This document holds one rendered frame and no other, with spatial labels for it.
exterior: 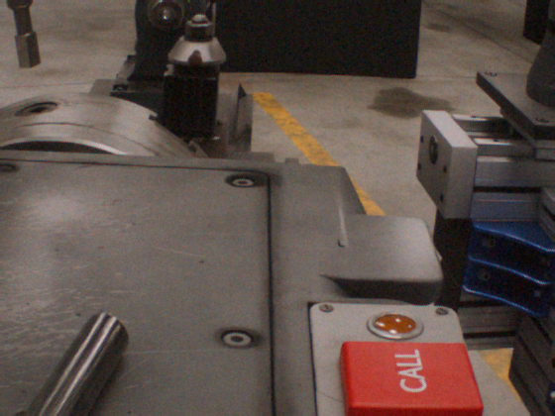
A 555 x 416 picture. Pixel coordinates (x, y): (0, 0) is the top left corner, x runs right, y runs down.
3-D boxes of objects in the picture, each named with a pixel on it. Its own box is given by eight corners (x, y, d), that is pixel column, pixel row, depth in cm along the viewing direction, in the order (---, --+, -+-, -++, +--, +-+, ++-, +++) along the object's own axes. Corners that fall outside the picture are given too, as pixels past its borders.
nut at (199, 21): (212, 43, 150) (213, 18, 149) (182, 42, 150) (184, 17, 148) (213, 36, 154) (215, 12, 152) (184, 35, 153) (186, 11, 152)
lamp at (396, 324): (416, 346, 55) (418, 331, 54) (375, 345, 55) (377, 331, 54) (411, 326, 57) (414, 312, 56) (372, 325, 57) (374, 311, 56)
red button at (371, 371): (478, 443, 47) (486, 404, 46) (344, 442, 47) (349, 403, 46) (459, 375, 53) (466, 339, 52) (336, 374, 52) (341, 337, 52)
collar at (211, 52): (224, 67, 149) (226, 47, 148) (166, 65, 149) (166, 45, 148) (226, 52, 157) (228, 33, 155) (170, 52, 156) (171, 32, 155)
